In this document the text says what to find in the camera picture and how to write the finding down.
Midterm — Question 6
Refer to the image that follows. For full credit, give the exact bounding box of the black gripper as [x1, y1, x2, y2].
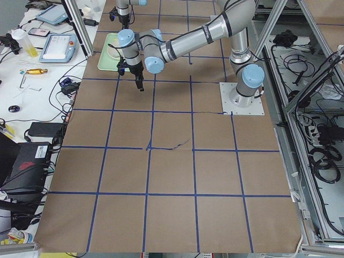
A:
[128, 63, 144, 91]

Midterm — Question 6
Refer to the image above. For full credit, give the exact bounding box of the white round plate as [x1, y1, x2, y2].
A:
[107, 38, 123, 59]

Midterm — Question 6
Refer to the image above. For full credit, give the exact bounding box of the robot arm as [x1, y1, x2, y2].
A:
[117, 0, 265, 108]
[109, 0, 147, 30]

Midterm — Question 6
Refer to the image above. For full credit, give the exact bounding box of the light green tray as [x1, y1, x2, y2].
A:
[97, 33, 123, 71]

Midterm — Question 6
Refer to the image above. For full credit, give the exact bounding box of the teach pendant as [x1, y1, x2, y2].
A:
[39, 33, 77, 63]
[36, 4, 68, 25]

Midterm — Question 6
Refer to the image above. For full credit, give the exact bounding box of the black power adapter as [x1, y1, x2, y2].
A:
[27, 122, 63, 138]

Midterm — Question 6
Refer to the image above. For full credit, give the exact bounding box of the smartphone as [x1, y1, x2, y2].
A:
[28, 27, 51, 37]

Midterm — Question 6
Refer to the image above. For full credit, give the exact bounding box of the yellow liquid bottle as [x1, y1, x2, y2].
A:
[11, 28, 38, 58]

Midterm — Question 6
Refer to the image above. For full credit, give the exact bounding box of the black laptop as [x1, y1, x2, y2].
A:
[1, 134, 52, 202]

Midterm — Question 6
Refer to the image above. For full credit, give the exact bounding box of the aluminium frame post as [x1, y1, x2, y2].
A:
[61, 0, 94, 57]

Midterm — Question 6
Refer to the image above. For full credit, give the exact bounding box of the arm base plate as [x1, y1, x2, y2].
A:
[219, 82, 264, 116]

